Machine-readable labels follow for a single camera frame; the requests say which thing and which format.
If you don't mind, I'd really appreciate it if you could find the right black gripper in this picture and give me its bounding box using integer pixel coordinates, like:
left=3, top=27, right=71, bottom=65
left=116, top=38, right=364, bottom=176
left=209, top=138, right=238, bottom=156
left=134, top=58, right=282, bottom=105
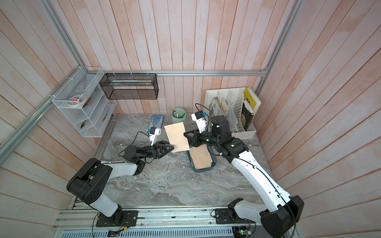
left=185, top=129, right=222, bottom=150

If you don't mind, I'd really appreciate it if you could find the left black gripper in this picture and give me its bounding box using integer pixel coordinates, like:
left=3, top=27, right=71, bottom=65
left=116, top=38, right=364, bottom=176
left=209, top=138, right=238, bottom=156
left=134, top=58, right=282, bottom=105
left=138, top=140, right=177, bottom=160

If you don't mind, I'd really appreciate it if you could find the brown stationery paper sheet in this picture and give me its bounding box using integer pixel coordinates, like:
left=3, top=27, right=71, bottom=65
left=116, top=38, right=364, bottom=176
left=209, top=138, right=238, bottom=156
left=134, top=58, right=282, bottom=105
left=164, top=123, right=190, bottom=153

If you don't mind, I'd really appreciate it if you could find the brown paper stack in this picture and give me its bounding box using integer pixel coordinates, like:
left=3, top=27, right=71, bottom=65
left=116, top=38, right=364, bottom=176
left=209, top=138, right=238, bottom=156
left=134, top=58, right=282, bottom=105
left=189, top=145, right=213, bottom=170

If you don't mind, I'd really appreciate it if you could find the dark teal storage box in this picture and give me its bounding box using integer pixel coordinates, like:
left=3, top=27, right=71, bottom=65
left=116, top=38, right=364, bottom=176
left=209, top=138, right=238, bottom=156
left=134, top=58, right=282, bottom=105
left=188, top=145, right=217, bottom=173

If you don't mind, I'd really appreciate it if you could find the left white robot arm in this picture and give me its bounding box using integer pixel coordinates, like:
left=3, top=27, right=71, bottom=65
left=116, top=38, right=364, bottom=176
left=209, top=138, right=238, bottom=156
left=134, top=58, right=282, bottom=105
left=66, top=141, right=174, bottom=219

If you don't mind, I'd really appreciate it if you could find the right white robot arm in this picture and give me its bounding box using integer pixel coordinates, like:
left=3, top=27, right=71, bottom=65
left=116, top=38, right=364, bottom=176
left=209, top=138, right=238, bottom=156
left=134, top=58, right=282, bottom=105
left=184, top=111, right=304, bottom=238

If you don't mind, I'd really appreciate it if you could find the mint green pen cup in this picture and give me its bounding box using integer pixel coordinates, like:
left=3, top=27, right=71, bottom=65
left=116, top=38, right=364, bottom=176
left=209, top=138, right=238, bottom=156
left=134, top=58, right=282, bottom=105
left=171, top=108, right=187, bottom=124

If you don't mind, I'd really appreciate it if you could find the blue packaged item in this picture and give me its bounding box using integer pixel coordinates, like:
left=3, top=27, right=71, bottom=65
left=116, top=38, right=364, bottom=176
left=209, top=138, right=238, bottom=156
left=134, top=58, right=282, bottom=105
left=147, top=115, right=165, bottom=133

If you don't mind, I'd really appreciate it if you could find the illustrated booklet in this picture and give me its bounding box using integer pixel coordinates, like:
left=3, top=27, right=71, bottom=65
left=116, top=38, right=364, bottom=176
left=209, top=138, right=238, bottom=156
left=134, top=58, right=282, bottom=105
left=209, top=97, right=229, bottom=117

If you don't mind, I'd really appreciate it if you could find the white plastic file organizer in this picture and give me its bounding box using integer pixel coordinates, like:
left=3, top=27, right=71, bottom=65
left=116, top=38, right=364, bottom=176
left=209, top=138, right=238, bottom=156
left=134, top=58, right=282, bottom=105
left=204, top=88, right=257, bottom=140

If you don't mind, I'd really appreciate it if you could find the dark book in organizer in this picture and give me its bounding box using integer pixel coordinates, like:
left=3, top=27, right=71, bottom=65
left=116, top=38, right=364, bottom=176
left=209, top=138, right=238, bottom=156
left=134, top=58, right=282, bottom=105
left=240, top=100, right=255, bottom=131

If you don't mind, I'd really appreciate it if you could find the yellow book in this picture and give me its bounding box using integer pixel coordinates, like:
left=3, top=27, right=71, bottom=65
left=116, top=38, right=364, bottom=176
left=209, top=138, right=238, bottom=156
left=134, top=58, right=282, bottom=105
left=244, top=87, right=262, bottom=114

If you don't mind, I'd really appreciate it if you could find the tape roll on shelf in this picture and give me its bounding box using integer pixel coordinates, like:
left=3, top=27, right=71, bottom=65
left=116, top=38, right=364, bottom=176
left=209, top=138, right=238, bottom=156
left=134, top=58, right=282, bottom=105
left=66, top=95, right=87, bottom=108

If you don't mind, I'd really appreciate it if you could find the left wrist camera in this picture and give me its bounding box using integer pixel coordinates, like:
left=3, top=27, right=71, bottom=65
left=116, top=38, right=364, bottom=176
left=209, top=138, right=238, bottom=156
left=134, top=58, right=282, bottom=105
left=148, top=127, right=161, bottom=146

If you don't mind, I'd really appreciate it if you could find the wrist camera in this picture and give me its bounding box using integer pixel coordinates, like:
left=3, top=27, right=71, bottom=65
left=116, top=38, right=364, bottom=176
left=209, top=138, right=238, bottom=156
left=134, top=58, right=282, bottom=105
left=148, top=127, right=161, bottom=146
left=191, top=111, right=207, bottom=133

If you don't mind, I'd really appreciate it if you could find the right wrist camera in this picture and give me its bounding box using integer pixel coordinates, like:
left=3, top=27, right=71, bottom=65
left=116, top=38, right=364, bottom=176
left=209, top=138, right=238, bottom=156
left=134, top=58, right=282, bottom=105
left=191, top=111, right=207, bottom=133

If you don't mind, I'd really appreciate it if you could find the aluminium rail frame front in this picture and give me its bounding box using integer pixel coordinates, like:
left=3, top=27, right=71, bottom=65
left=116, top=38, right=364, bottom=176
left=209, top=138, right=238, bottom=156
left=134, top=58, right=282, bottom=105
left=52, top=204, right=298, bottom=231

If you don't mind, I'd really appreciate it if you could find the black mesh wall basket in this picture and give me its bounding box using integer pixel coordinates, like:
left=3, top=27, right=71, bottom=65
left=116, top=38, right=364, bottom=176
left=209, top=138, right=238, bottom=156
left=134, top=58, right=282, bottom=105
left=100, top=72, right=159, bottom=100

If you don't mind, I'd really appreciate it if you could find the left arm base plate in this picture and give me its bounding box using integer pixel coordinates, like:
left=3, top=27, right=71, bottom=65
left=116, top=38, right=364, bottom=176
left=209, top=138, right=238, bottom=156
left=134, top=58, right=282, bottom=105
left=95, top=210, right=139, bottom=227

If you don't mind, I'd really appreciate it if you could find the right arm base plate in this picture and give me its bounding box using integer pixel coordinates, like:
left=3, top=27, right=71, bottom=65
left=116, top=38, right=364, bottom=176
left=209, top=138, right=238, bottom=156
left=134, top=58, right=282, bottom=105
left=211, top=208, right=252, bottom=225

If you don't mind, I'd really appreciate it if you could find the white wire wall shelf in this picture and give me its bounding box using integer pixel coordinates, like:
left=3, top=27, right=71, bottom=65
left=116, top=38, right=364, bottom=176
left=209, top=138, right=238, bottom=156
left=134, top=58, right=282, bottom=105
left=52, top=67, right=117, bottom=138

